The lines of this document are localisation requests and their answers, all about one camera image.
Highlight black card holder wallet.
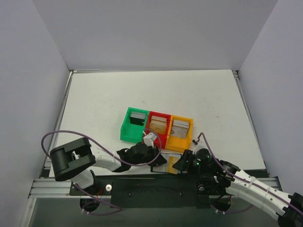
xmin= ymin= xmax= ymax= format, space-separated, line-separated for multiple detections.
xmin=150 ymin=153 xmax=182 ymax=175

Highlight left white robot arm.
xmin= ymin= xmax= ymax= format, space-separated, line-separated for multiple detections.
xmin=50 ymin=138 xmax=167 ymax=195

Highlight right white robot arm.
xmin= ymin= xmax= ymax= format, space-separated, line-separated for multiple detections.
xmin=172 ymin=148 xmax=303 ymax=227

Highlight tan cards in red bin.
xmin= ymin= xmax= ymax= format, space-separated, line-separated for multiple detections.
xmin=149 ymin=115 xmax=168 ymax=134

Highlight dark cards in green bin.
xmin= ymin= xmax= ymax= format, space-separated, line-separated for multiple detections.
xmin=130 ymin=112 xmax=146 ymax=126

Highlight yellow plastic bin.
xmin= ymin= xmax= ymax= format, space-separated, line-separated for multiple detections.
xmin=165 ymin=115 xmax=194 ymax=153

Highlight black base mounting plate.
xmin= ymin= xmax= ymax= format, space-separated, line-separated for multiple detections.
xmin=69 ymin=174 xmax=232 ymax=211

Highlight green plastic bin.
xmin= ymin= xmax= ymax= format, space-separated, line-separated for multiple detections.
xmin=120 ymin=107 xmax=149 ymax=143

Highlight red plastic bin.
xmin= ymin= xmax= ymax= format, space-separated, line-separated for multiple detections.
xmin=145 ymin=111 xmax=171 ymax=149

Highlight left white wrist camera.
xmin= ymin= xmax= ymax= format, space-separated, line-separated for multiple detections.
xmin=143 ymin=132 xmax=157 ymax=148

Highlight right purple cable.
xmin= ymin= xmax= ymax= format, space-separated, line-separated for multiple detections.
xmin=197 ymin=131 xmax=303 ymax=215

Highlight aluminium frame rail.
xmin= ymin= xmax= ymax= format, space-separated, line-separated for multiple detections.
xmin=28 ymin=177 xmax=285 ymax=198

